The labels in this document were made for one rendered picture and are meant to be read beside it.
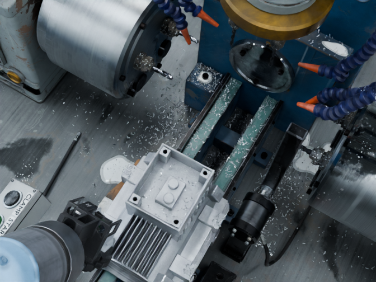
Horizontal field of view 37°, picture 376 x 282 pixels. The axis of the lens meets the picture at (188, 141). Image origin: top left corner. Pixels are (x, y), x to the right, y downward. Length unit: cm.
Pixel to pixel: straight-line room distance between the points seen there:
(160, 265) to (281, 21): 43
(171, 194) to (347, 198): 31
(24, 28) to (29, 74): 16
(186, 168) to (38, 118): 52
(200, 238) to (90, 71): 39
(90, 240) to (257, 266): 53
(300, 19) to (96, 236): 43
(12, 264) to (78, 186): 71
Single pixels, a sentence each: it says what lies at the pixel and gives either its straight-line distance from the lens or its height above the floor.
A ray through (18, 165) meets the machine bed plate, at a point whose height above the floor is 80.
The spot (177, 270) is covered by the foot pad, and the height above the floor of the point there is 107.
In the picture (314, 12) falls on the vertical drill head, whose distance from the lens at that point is 89.
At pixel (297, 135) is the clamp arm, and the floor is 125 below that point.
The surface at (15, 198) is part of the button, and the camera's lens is 102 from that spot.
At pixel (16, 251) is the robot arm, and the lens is 63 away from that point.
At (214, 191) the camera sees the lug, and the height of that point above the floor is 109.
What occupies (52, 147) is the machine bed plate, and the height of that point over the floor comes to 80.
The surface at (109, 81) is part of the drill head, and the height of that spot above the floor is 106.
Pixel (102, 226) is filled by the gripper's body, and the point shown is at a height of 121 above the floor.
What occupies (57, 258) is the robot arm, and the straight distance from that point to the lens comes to 68.
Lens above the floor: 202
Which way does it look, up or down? 65 degrees down
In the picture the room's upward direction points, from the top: 6 degrees clockwise
